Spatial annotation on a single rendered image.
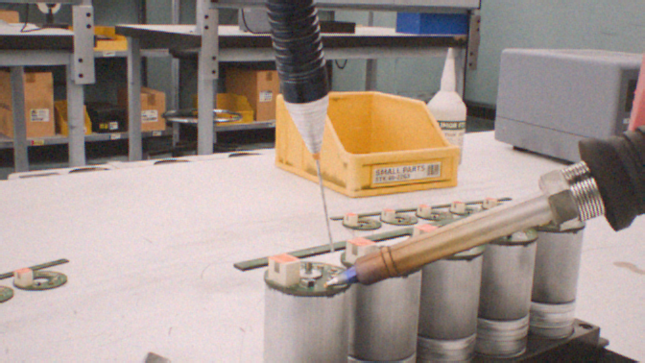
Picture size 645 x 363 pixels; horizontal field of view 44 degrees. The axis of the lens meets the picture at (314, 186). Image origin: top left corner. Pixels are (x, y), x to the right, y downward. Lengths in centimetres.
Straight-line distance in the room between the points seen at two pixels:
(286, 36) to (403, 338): 10
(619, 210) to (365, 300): 8
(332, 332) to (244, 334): 12
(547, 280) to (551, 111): 46
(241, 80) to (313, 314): 484
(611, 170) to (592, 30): 571
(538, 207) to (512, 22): 613
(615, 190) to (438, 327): 8
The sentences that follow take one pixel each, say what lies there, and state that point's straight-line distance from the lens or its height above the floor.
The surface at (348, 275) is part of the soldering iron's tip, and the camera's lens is 21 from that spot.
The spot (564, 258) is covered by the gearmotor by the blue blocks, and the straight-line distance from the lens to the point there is 30.
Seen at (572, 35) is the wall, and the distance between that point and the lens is 600.
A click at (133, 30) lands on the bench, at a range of 323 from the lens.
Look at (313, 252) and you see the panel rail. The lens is 24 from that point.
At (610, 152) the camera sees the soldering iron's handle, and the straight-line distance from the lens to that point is 21.
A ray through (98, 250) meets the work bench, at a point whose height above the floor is 75.
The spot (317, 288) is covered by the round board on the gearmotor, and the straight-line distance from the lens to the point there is 22.
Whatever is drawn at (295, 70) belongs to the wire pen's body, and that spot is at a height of 87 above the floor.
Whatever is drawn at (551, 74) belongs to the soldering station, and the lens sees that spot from 75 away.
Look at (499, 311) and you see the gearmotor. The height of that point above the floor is 79.
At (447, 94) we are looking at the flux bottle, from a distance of 70.
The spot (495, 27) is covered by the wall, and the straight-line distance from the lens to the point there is 643.
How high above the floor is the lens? 89
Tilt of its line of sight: 13 degrees down
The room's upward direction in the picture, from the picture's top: 2 degrees clockwise
